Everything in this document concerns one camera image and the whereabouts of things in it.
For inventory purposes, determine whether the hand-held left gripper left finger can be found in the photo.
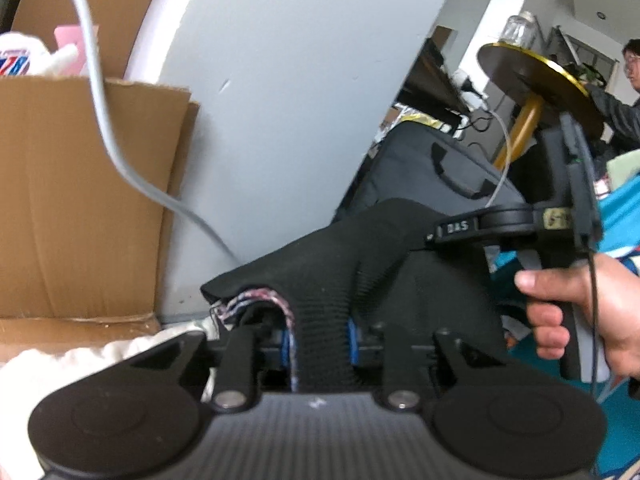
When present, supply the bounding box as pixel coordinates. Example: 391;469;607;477
107;327;301;411

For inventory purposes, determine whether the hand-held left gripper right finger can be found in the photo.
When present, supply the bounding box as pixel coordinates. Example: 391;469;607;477
346;317;501;411

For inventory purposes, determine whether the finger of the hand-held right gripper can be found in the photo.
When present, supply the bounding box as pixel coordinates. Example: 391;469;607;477
425;216;483;247

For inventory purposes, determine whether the black bear print knit sweater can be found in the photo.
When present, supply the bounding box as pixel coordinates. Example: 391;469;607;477
200;199;508;393

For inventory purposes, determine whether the person's right hand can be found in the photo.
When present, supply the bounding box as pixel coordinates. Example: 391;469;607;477
514;252;640;378

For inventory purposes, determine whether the black luggage bag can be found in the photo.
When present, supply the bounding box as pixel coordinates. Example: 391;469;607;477
332;122;523;223

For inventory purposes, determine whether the round gold-edged table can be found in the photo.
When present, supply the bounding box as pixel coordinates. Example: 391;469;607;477
477;42;606;171

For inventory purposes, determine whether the dark wooden furniture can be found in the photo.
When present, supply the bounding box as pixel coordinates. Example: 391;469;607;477
395;35;488;126

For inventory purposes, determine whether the clear glass jar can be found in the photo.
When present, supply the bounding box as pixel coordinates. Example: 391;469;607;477
500;10;538;48

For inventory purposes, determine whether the cream bear print bedsheet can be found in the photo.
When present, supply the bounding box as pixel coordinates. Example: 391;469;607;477
0;327;221;411

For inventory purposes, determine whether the flat cardboard sheet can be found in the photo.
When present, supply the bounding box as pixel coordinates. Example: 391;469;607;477
0;77;201;348

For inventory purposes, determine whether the tall cardboard panel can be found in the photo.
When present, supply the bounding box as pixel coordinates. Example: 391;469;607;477
10;0;173;86

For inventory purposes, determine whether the pink packet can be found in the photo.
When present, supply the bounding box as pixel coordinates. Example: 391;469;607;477
54;25;98;77

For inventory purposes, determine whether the white purple detergent bag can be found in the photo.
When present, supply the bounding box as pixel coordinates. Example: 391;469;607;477
0;32;81;78

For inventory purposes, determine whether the thin black cable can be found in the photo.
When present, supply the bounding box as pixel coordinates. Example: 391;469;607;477
565;155;601;401

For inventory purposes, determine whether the thick white cable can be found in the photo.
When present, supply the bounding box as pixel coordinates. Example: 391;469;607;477
47;0;246;266

